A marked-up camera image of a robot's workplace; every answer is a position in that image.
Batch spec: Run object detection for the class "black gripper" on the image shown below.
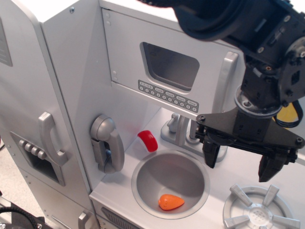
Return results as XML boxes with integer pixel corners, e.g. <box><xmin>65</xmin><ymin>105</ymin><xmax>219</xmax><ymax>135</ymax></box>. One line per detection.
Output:
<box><xmin>195</xmin><ymin>108</ymin><xmax>305</xmax><ymax>183</ymax></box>

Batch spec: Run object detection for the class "grey microwave door handle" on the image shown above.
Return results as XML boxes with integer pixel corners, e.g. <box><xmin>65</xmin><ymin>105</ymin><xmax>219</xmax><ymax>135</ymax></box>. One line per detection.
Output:
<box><xmin>214</xmin><ymin>52</ymin><xmax>239</xmax><ymax>112</ymax></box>

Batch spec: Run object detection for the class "white toy microwave door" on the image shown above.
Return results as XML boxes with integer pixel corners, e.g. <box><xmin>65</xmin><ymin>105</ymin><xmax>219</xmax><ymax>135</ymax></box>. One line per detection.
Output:
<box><xmin>102</xmin><ymin>9</ymin><xmax>243</xmax><ymax>119</ymax></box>

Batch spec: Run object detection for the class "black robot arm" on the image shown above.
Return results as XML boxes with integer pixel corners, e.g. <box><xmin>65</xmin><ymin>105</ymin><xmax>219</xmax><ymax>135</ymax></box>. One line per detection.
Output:
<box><xmin>146</xmin><ymin>0</ymin><xmax>305</xmax><ymax>182</ymax></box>

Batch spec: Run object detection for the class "grey toy stove burner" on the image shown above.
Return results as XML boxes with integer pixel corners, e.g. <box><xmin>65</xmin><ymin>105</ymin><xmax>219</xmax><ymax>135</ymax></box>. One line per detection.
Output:
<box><xmin>223</xmin><ymin>184</ymin><xmax>301</xmax><ymax>229</ymax></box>

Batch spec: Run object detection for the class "yellow toy pepper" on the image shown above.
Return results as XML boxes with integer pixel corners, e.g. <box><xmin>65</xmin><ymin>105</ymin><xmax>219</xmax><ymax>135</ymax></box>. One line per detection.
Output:
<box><xmin>275</xmin><ymin>103</ymin><xmax>298</xmax><ymax>128</ymax></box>

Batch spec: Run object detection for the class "grey toy faucet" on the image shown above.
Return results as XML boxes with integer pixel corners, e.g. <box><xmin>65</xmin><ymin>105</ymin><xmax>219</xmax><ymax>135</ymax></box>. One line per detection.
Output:
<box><xmin>160</xmin><ymin>113</ymin><xmax>228</xmax><ymax>163</ymax></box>

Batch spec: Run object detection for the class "silver round sink bowl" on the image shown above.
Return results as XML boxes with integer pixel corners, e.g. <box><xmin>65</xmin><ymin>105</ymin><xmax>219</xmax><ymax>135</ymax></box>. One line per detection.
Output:
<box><xmin>131</xmin><ymin>150</ymin><xmax>210</xmax><ymax>219</ymax></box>

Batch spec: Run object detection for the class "orange toy carrot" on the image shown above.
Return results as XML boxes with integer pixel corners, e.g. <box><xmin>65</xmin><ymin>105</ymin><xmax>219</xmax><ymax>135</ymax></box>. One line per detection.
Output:
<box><xmin>158</xmin><ymin>194</ymin><xmax>185</xmax><ymax>210</ymax></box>

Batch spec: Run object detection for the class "red toy cup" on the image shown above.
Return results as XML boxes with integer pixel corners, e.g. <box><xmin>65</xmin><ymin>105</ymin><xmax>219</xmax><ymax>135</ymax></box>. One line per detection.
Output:
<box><xmin>137</xmin><ymin>130</ymin><xmax>158</xmax><ymax>153</ymax></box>

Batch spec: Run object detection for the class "white toy kitchen cabinet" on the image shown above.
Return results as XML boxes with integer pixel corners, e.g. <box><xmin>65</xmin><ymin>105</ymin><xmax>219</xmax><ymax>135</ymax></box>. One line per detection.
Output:
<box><xmin>43</xmin><ymin>0</ymin><xmax>305</xmax><ymax>229</ymax></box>

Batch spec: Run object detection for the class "grey oven control panel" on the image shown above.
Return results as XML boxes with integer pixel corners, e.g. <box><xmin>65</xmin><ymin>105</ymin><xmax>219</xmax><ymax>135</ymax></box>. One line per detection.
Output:
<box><xmin>101</xmin><ymin>208</ymin><xmax>139</xmax><ymax>229</ymax></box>

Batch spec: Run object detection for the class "grey ice dispenser panel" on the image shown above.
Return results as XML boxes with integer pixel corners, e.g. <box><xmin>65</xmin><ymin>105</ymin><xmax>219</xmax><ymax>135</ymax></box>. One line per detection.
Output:
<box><xmin>10</xmin><ymin>132</ymin><xmax>65</xmax><ymax>186</ymax></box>

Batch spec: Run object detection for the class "white toy fridge door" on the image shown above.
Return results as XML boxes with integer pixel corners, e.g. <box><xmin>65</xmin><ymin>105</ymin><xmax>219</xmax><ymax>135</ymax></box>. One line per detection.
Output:
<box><xmin>0</xmin><ymin>0</ymin><xmax>99</xmax><ymax>229</ymax></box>

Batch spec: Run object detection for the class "grey toy wall phone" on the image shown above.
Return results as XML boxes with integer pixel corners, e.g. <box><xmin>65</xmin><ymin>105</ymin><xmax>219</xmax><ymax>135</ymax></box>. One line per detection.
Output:
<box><xmin>90</xmin><ymin>114</ymin><xmax>124</xmax><ymax>174</ymax></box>

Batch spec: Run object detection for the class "grey lower fridge handle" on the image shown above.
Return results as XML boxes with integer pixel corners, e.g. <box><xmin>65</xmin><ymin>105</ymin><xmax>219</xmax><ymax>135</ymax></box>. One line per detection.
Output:
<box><xmin>78</xmin><ymin>211</ymin><xmax>94</xmax><ymax>229</ymax></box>

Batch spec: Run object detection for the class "grey fridge door handle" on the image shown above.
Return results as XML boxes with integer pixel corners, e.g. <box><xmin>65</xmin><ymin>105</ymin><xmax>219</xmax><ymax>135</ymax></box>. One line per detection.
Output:
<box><xmin>38</xmin><ymin>111</ymin><xmax>69</xmax><ymax>167</ymax></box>

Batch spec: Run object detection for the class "black cable bottom left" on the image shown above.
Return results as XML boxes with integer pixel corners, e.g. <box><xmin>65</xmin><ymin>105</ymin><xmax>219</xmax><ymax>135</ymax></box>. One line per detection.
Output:
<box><xmin>0</xmin><ymin>206</ymin><xmax>39</xmax><ymax>229</ymax></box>

